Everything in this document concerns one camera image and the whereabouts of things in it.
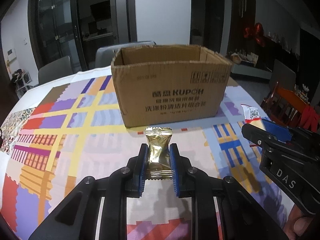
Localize red garment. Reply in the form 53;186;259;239
300;105;320;133

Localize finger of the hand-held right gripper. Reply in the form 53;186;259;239
261;119;293;142
241;123;279;150

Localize brown cardboard box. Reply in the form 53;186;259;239
111;44;233;128

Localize white low side table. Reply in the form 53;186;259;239
226;52;272;80

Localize grey dining chair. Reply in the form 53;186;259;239
38;56;74;85
269;59;297;90
95;40;157;68

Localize colourful printed tablecloth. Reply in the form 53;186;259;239
0;65;300;240

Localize gold foil snack packet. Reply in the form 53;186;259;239
145;127;173;180

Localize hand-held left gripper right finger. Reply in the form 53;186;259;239
169;143;292;240

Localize person's right hand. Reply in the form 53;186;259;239
285;202;320;240

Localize white red cracker packet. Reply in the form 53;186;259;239
240;104;267;147

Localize red foil balloons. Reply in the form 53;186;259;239
244;22;265;47

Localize black framed sliding glass door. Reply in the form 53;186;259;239
27;0;137;72

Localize grey refrigerator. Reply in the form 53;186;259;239
114;0;137;43

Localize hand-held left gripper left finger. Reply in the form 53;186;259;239
27;143;149;240

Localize white shoe rack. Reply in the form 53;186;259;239
10;69;33;99

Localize red wooden chair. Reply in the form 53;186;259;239
260;81;320;133

